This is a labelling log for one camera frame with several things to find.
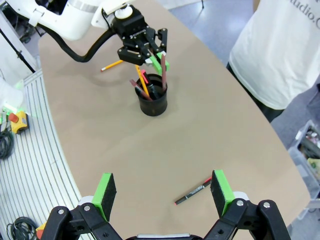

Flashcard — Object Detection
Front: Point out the aluminium slatted base platform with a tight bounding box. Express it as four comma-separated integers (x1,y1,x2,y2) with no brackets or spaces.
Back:
0,69,85,240

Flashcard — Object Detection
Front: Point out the white arm base pedestal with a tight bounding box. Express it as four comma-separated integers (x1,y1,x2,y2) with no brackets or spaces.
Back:
0,76,25,113

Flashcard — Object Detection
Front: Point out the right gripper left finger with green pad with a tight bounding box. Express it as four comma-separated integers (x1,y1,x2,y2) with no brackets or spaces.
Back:
39,172,123,240

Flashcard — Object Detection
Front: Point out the yellow emergency stop box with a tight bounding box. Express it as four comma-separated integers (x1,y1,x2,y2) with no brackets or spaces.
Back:
8,110,30,135
35,221,47,238

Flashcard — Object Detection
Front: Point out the clear plastic storage bin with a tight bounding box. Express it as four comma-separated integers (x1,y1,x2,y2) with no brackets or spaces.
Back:
287,119,320,216

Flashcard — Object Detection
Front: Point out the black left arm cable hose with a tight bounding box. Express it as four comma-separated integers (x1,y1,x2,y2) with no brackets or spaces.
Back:
37,21,123,64

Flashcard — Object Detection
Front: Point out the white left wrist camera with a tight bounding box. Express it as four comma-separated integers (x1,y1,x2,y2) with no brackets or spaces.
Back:
91,0,133,27

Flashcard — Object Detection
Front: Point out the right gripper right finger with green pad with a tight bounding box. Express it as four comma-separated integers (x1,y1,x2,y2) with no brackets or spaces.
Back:
203,169,292,240

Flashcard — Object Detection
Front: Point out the black cable coil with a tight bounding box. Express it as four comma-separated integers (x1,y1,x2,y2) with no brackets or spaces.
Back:
6,216,38,240

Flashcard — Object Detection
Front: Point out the person in white T-shirt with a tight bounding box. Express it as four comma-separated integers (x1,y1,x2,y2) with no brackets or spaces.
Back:
226,0,320,123

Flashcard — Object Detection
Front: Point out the black cable bundle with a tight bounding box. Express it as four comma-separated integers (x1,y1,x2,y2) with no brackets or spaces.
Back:
0,129,15,160

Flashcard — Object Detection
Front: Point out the black tripod leg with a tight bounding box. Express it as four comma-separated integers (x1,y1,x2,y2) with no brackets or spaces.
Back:
0,27,36,74

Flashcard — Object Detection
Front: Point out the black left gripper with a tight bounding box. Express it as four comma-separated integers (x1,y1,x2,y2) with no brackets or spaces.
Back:
109,7,171,72

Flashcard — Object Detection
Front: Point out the black mesh pen holder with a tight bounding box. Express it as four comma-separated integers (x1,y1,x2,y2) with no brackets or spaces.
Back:
134,73,168,117

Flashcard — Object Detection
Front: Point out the dark red pencil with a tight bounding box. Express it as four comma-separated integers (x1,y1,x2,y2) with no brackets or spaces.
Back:
160,54,168,91
129,79,153,101

